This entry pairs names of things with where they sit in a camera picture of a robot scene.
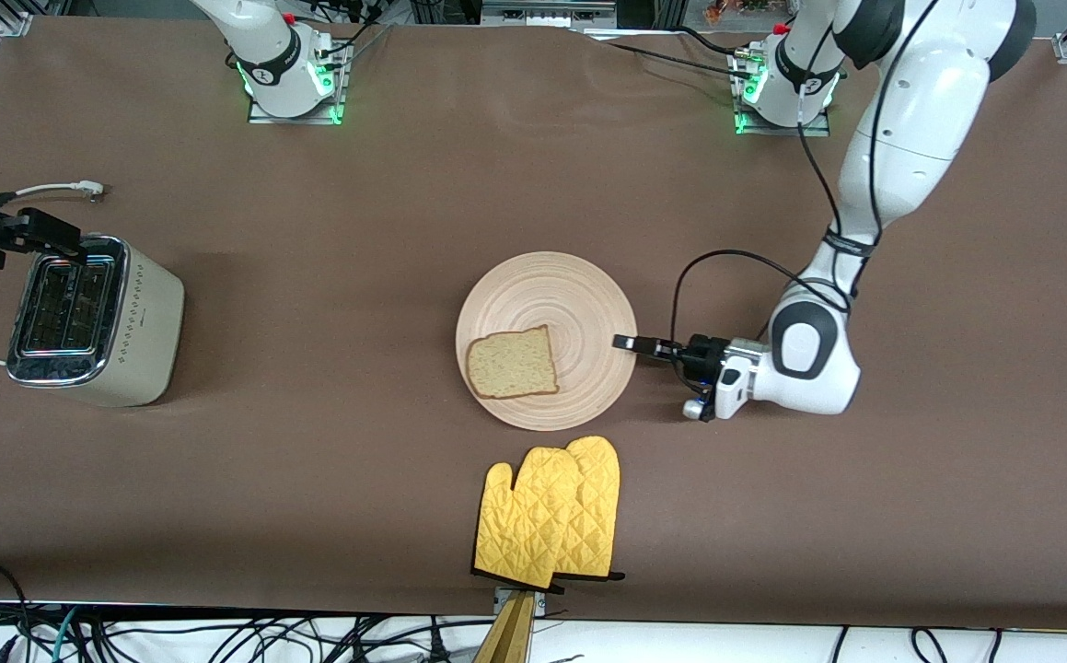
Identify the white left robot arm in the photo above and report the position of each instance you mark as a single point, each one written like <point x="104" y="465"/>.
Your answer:
<point x="920" y="110"/>

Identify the silver metal box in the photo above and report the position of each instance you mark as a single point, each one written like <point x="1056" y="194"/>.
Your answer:
<point x="542" y="14"/>

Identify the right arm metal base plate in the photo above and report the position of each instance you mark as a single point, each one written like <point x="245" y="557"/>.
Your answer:
<point x="294" y="119"/>

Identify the yellow quilted oven mitt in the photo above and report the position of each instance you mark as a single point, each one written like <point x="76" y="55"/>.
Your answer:
<point x="599" y="497"/>
<point x="526" y="525"/>

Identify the brown table cover sheet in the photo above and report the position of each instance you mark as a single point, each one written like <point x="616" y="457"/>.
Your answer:
<point x="312" y="184"/>

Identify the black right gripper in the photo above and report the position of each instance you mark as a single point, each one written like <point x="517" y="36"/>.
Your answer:
<point x="1" y="233"/>

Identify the cream and chrome toaster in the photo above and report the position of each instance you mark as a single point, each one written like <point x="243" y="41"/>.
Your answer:
<point x="142" y="322"/>

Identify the round wooden plate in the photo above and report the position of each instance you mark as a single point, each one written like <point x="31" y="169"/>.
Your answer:
<point x="579" y="304"/>

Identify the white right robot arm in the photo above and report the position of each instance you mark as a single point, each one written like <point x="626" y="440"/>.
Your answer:
<point x="275" y="64"/>

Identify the tan camera stand beam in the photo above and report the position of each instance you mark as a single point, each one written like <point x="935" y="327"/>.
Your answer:
<point x="510" y="640"/>

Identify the metal stand bracket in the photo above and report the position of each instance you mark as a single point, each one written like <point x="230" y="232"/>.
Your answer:
<point x="500" y="600"/>

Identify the slice of brown bread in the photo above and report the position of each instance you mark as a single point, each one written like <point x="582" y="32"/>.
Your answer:
<point x="512" y="364"/>

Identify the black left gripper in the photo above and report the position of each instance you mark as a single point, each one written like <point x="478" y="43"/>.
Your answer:
<point x="704" y="353"/>

